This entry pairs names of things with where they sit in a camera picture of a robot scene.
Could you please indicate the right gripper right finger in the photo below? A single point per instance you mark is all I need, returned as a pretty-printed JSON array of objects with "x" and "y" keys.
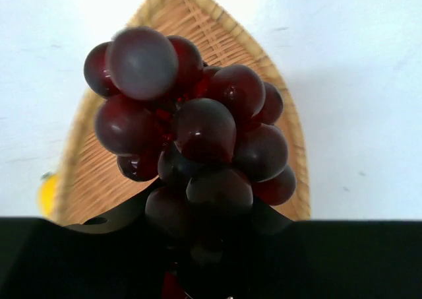
[{"x": 271, "y": 256}]

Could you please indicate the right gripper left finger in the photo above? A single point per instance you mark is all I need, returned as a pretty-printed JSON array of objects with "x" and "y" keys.
[{"x": 112, "y": 255}]

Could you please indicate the yellow fake lemon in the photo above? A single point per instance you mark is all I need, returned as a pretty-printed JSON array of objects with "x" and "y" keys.
[{"x": 46, "y": 193}]

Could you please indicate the dark red fake grapes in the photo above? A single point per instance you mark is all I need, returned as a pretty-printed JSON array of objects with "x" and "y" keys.
[{"x": 207, "y": 132}]

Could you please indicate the woven bamboo fruit bowl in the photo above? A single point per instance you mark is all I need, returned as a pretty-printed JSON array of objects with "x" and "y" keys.
[{"x": 89, "y": 182}]

